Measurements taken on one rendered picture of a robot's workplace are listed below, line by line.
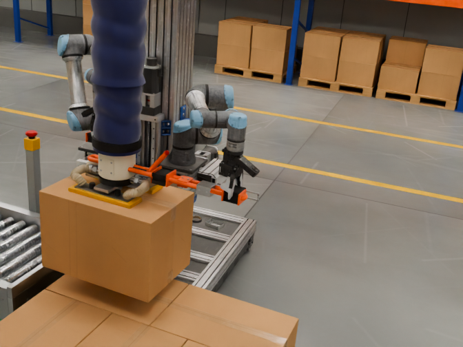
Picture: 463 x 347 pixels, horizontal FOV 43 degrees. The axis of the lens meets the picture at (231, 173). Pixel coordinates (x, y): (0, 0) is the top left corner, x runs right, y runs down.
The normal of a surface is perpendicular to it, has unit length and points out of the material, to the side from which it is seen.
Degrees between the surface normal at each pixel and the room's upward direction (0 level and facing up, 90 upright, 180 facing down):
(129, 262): 90
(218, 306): 0
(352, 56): 90
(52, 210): 90
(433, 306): 0
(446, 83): 90
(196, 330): 0
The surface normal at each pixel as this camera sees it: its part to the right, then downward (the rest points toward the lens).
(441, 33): -0.34, 0.33
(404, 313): 0.07, -0.92
